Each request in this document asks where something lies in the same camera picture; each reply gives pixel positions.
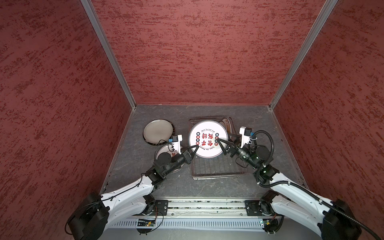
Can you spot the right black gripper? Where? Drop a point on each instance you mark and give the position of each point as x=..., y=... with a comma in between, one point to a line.
x=234, y=149

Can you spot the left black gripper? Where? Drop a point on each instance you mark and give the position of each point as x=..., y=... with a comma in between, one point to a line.
x=188, y=156

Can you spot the green rimmed patterned plate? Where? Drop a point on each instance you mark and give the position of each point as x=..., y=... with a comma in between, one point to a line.
x=205, y=134

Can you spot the orange patterned plate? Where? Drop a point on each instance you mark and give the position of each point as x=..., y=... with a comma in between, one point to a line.
x=227, y=123

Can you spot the red rimmed white plate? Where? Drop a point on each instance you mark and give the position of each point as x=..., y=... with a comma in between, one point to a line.
x=163, y=150

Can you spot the plain white plate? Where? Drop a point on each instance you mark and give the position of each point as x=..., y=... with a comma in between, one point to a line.
x=158, y=131

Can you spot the dark rimmed patterned plate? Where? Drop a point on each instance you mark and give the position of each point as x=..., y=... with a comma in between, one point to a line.
x=163, y=142

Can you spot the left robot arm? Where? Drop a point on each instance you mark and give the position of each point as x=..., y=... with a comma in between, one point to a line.
x=96, y=213

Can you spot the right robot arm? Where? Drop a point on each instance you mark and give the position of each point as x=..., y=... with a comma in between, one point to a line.
x=331, y=220

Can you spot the right corner aluminium profile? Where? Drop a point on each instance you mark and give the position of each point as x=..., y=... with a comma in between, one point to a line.
x=317, y=26

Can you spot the corner aluminium profile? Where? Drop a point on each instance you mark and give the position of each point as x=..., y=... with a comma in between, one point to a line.
x=317, y=26
x=92, y=15

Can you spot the left corner aluminium profile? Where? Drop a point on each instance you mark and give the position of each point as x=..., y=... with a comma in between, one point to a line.
x=92, y=15

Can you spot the metal wire dish rack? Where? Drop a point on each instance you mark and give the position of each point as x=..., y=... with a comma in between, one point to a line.
x=219, y=167

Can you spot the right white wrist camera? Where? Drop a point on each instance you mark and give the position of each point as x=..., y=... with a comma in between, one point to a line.
x=246, y=136

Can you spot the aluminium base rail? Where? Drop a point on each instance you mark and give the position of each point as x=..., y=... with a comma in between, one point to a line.
x=187, y=208

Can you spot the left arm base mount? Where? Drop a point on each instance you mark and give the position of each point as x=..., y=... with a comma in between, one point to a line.
x=157, y=208

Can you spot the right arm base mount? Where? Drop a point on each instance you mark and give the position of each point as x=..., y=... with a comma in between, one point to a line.
x=255, y=207

